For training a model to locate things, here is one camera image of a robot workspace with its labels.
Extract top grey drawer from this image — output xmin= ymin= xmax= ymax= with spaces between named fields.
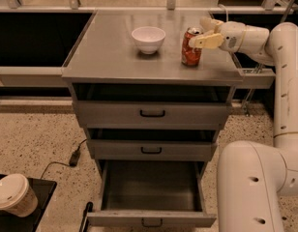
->
xmin=73 ymin=101 xmax=228 ymax=130

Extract metal diagonal rod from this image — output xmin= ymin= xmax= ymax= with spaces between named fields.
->
xmin=240 ymin=61 xmax=266 ymax=116

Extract middle grey drawer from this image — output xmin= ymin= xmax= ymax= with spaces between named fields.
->
xmin=87 ymin=139 xmax=217 ymax=161

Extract black side table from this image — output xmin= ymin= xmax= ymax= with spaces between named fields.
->
xmin=0 ymin=174 xmax=57 ymax=232

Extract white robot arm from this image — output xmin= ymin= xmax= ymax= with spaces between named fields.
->
xmin=189 ymin=16 xmax=298 ymax=232

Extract grey metal drawer cabinet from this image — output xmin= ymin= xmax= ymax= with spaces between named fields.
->
xmin=61 ymin=10 xmax=245 ymax=179

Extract bottom grey open drawer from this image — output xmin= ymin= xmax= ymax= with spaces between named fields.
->
xmin=88 ymin=160 xmax=216 ymax=228

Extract white hanging cable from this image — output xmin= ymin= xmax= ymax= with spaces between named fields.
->
xmin=217 ymin=4 xmax=233 ymax=55

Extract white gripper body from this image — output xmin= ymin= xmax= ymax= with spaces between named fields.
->
xmin=219 ymin=21 xmax=270 ymax=55

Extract orange coke can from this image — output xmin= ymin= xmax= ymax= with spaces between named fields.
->
xmin=181 ymin=27 xmax=202 ymax=67

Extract paper coffee cup white lid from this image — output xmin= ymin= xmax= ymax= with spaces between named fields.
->
xmin=0 ymin=174 xmax=38 ymax=218

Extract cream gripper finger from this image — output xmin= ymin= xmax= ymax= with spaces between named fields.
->
xmin=199 ymin=16 xmax=224 ymax=33
xmin=189 ymin=33 xmax=224 ymax=49

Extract white bowl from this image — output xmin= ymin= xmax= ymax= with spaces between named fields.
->
xmin=132 ymin=26 xmax=165 ymax=54

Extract black power adapter with cable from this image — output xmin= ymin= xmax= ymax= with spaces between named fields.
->
xmin=40 ymin=139 xmax=86 ymax=179

